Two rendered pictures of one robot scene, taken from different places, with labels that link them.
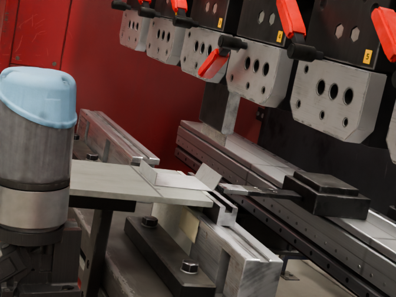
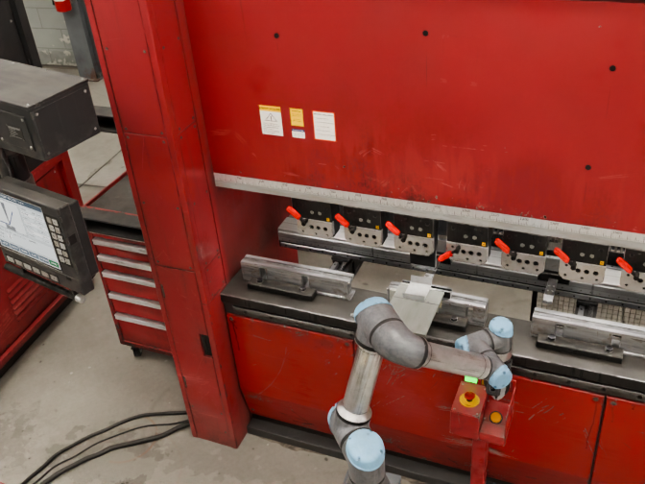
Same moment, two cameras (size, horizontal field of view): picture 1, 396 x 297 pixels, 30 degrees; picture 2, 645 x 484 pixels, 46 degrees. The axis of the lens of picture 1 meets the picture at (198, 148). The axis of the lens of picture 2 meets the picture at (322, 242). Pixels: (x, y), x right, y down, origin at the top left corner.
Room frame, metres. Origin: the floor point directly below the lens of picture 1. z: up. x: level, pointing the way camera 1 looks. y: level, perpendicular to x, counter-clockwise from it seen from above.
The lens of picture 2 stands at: (-0.33, 1.81, 2.83)
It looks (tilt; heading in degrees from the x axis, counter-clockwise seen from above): 34 degrees down; 319
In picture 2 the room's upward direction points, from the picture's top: 5 degrees counter-clockwise
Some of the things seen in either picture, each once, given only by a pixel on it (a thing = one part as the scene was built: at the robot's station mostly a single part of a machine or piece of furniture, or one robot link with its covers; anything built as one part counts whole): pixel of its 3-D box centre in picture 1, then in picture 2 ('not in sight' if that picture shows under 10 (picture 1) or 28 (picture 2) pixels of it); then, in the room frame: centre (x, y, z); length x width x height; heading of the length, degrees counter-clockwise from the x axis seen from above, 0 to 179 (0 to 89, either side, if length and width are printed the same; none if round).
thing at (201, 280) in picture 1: (165, 255); (428, 318); (1.13, 0.02, 0.89); 0.30 x 0.05 x 0.03; 23
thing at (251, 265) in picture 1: (205, 241); (437, 302); (1.14, -0.04, 0.92); 0.39 x 0.06 x 0.10; 23
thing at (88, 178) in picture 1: (116, 180); (412, 309); (1.13, 0.12, 1.00); 0.26 x 0.18 x 0.01; 113
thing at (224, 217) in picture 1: (203, 197); (425, 288); (1.18, -0.02, 0.99); 0.20 x 0.03 x 0.03; 23
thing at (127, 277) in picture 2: not in sight; (169, 272); (2.71, 0.25, 0.50); 0.50 x 0.50 x 1.00; 23
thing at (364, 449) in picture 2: not in sight; (365, 455); (0.82, 0.71, 0.94); 0.13 x 0.12 x 0.14; 156
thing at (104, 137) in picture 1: (111, 150); (297, 277); (1.70, 0.20, 0.92); 0.50 x 0.06 x 0.10; 23
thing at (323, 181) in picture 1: (288, 190); (435, 260); (1.25, -0.17, 1.01); 0.26 x 0.12 x 0.05; 113
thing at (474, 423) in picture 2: not in sight; (482, 406); (0.77, 0.15, 0.75); 0.20 x 0.16 x 0.18; 23
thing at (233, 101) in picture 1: (218, 111); (422, 258); (1.19, -0.02, 1.13); 0.10 x 0.02 x 0.10; 23
